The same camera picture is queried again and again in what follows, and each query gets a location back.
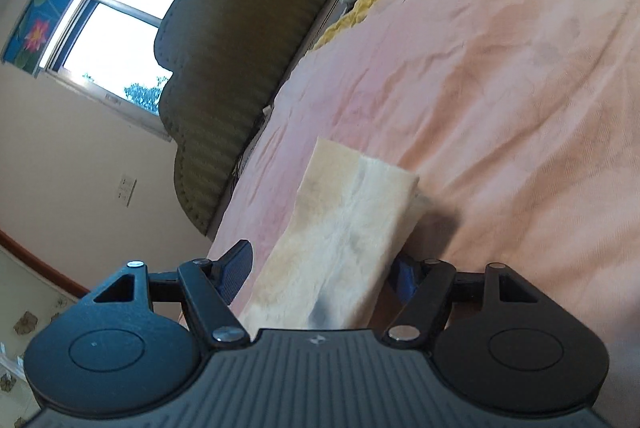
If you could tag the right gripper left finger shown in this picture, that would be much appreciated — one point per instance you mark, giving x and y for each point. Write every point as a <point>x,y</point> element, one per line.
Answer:
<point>208,289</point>

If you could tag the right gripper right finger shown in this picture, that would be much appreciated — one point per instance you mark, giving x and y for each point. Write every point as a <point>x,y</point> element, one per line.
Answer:
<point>424,290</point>

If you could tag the cream white pants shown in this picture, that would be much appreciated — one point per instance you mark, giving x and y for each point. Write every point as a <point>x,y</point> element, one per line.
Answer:
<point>351,217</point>

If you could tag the bedroom window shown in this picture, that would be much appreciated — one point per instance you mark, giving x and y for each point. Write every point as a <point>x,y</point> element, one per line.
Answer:
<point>104,49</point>

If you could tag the pink bed blanket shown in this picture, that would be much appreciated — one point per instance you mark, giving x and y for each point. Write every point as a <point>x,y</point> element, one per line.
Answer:
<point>521,120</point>

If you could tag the olive green upholstered headboard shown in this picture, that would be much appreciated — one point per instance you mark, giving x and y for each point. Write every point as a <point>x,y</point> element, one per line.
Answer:
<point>227,59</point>

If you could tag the reddish brown door frame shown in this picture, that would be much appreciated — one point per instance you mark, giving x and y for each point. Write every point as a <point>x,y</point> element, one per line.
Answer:
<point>41,268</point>

